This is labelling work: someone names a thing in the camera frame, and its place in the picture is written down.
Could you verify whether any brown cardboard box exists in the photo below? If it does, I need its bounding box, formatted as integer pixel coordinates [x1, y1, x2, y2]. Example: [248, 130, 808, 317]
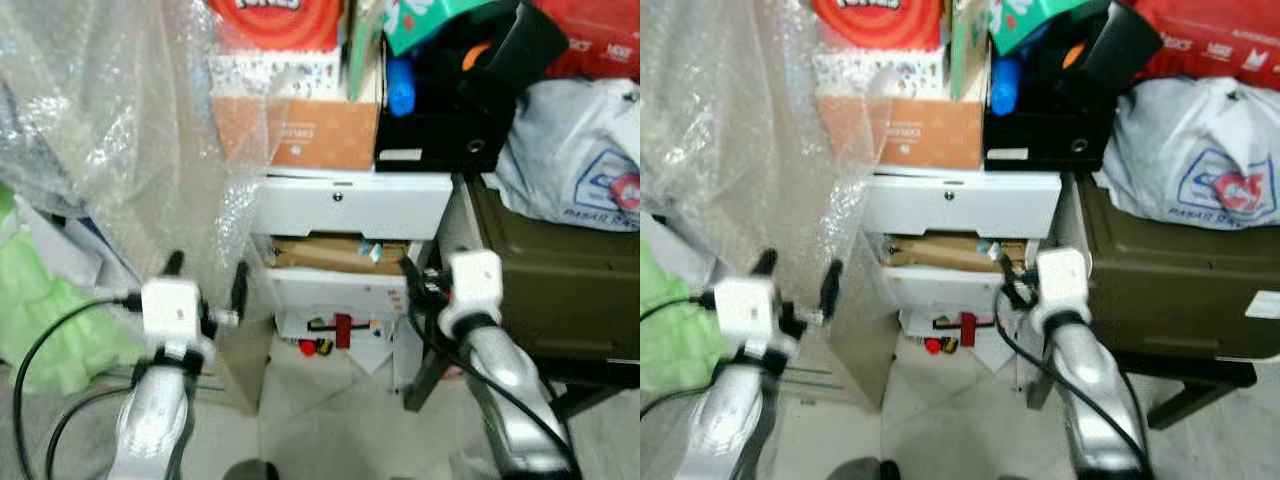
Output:
[212, 95, 381, 171]
[840, 95, 986, 171]

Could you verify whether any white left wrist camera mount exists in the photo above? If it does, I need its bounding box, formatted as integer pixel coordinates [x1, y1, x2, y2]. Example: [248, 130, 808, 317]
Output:
[140, 278, 206, 346]
[712, 278, 779, 351]

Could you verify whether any olive green box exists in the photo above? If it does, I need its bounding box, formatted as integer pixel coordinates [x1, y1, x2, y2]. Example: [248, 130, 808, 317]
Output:
[465, 175, 640, 366]
[1075, 175, 1280, 363]

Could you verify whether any clear bubble wrap sheet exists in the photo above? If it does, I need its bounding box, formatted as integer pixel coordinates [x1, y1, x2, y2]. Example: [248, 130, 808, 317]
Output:
[640, 0, 891, 341]
[0, 0, 291, 291]

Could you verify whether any robot left leg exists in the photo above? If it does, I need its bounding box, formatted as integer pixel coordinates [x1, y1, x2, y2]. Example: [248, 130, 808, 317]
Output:
[830, 457, 901, 480]
[220, 458, 281, 480]

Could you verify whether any light green cloth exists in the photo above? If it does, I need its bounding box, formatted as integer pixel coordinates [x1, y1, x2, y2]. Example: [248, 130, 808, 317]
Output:
[640, 240, 736, 396]
[0, 185, 146, 396]

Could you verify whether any black storage box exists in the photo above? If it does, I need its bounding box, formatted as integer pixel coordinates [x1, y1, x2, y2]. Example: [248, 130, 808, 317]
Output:
[982, 100, 1121, 171]
[375, 100, 516, 173]

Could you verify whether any white patterned box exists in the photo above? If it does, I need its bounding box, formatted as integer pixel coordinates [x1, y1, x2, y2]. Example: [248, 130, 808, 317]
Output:
[210, 50, 346, 101]
[815, 50, 951, 101]

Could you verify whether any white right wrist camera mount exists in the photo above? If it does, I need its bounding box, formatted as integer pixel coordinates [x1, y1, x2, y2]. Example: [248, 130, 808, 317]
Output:
[1030, 248, 1091, 336]
[440, 250, 503, 336]

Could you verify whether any black bag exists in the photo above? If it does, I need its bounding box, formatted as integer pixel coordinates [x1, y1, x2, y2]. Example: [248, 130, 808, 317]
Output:
[415, 5, 571, 111]
[1020, 5, 1166, 111]

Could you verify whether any white plastic logo bag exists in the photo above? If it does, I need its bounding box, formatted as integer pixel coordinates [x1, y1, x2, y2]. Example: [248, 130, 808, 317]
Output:
[495, 78, 640, 233]
[1100, 78, 1280, 233]

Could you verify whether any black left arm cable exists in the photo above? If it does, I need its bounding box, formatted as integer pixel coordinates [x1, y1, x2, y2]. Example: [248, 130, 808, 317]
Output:
[640, 292, 719, 421]
[12, 290, 146, 480]

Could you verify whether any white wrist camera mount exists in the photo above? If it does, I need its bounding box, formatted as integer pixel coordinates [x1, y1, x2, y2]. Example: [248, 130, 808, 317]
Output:
[140, 278, 206, 346]
[712, 278, 779, 351]
[440, 250, 503, 336]
[1030, 248, 1091, 336]

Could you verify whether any red printed package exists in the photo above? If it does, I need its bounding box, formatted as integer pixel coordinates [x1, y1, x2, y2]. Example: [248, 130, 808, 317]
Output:
[1135, 0, 1280, 91]
[535, 0, 640, 81]

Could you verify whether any red printed snack box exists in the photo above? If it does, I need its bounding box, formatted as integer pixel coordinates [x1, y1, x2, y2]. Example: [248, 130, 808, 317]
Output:
[205, 0, 346, 53]
[810, 0, 946, 53]

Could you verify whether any thin green book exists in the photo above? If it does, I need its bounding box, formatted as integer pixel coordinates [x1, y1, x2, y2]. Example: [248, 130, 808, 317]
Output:
[950, 0, 991, 101]
[345, 0, 386, 101]

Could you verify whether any white drawer cabinet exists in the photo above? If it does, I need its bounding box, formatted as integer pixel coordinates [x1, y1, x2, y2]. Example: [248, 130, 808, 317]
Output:
[250, 170, 456, 391]
[860, 170, 1066, 391]

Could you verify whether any green printed pack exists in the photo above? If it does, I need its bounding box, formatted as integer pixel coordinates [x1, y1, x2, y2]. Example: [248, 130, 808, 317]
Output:
[380, 0, 521, 56]
[985, 0, 1116, 56]

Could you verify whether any blue bottle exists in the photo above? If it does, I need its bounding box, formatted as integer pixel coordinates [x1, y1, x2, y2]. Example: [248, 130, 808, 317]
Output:
[387, 57, 416, 118]
[990, 57, 1021, 118]

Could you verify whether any beige board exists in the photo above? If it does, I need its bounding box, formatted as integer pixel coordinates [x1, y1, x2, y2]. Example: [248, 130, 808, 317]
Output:
[825, 300, 886, 416]
[215, 300, 276, 416]

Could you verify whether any black stand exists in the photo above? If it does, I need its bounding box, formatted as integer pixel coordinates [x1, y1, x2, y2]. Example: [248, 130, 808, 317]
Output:
[1025, 355, 1261, 431]
[405, 350, 640, 416]

